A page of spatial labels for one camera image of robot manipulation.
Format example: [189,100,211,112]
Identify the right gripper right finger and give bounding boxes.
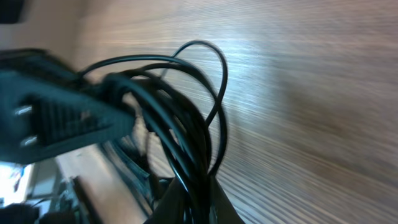
[145,176,244,224]

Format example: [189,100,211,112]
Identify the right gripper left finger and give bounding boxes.
[1,49,135,164]

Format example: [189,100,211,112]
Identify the thin black USB cable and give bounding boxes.
[77,39,229,178]

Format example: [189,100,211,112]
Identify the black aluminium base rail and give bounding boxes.
[71,136,173,223]

